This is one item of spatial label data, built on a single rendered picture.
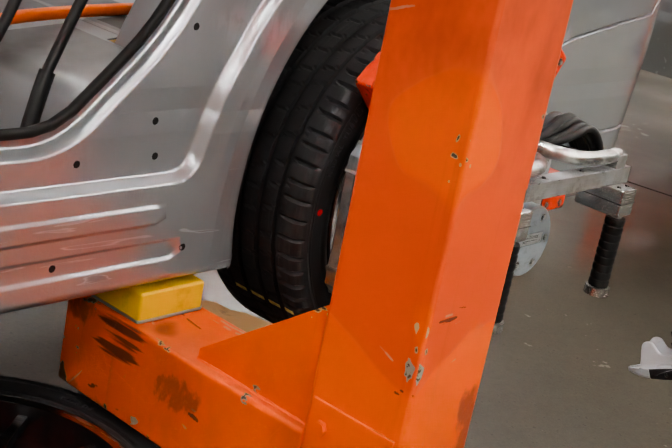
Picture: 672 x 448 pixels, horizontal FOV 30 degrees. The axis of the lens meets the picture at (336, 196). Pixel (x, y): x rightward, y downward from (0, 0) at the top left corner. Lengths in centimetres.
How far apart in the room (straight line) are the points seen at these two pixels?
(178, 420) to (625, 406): 209
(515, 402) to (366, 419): 198
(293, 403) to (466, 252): 36
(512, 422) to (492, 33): 215
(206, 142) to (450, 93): 54
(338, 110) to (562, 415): 179
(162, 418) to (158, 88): 49
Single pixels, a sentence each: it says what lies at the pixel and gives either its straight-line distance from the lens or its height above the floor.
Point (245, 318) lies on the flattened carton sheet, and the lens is 373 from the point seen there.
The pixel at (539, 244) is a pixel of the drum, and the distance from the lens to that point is 218.
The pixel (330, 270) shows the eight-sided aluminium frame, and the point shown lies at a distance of 206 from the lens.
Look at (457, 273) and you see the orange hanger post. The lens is 155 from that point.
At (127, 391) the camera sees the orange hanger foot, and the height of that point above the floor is 58.
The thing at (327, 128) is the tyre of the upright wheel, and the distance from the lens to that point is 200.
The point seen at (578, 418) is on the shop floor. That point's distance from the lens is 362.
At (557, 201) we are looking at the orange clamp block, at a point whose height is 83.
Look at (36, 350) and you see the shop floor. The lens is 339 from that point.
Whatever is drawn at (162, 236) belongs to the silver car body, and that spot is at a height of 82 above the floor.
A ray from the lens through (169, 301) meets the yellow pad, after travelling 198.
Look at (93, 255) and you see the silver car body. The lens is 184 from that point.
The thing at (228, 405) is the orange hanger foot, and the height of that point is 65.
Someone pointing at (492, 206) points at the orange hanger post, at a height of 105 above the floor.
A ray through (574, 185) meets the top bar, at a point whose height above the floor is 96.
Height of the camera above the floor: 148
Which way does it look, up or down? 17 degrees down
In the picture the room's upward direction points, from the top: 11 degrees clockwise
